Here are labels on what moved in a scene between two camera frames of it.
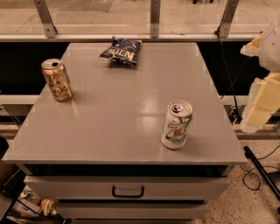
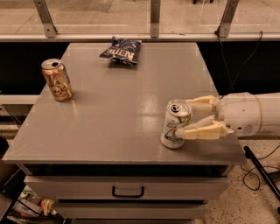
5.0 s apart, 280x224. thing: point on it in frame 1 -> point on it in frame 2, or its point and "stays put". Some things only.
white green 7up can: [176, 124] stays put
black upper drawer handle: [127, 196] stays put
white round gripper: [271, 51] -> [240, 114]
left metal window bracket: [50, 30] stays put
